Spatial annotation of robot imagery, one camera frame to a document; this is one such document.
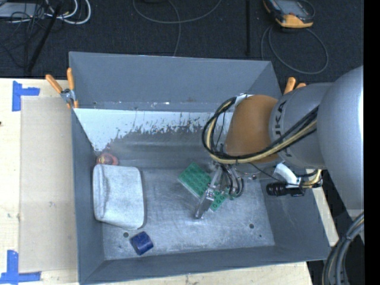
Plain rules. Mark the dark blue block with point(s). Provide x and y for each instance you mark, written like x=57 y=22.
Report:
x=142 y=243

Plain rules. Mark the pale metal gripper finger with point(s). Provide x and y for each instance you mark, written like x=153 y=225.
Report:
x=202 y=206
x=209 y=200

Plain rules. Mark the black cylinder on white bracket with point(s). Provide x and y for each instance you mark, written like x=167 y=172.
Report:
x=276 y=188

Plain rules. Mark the brown cardboard board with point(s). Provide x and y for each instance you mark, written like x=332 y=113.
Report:
x=44 y=174

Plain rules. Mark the grey metal bin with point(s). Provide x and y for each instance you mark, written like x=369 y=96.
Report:
x=178 y=236

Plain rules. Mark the white folded cloth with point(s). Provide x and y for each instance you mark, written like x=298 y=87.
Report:
x=118 y=197

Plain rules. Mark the green studded flat block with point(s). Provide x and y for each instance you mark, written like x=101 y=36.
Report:
x=194 y=178

